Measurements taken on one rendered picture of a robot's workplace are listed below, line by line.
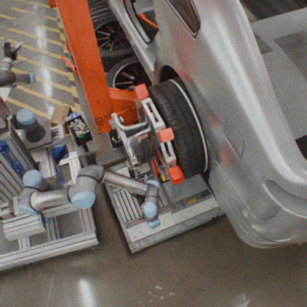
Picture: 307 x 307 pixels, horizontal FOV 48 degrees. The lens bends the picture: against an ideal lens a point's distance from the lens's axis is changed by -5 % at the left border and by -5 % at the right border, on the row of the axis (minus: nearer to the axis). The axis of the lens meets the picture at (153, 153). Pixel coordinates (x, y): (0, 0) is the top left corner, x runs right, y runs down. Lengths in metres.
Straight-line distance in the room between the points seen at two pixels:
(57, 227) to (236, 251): 1.43
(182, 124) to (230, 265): 1.31
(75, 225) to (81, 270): 0.38
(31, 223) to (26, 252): 0.56
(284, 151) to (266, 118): 0.15
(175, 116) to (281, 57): 0.99
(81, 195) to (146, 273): 1.24
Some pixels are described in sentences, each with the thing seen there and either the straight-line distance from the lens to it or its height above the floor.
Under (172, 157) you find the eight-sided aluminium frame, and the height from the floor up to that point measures 0.97.
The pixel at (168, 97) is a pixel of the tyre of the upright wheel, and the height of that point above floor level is 1.18.
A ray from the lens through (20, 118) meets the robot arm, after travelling 2.50.
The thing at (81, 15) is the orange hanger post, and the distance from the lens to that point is 2.12.
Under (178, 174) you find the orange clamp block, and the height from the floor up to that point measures 0.88.
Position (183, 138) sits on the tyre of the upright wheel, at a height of 1.08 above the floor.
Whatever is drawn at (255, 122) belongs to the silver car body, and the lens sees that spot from 1.50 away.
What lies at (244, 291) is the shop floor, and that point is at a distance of 2.92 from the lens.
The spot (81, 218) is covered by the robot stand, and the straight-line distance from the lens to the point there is 2.91.
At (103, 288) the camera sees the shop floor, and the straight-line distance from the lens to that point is 2.94.
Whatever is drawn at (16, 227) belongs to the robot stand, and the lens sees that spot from 2.47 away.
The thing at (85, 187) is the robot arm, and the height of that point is 1.22.
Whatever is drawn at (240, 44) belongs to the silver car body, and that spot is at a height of 1.78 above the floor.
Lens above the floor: 2.83
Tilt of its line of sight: 58 degrees down
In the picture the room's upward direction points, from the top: 7 degrees counter-clockwise
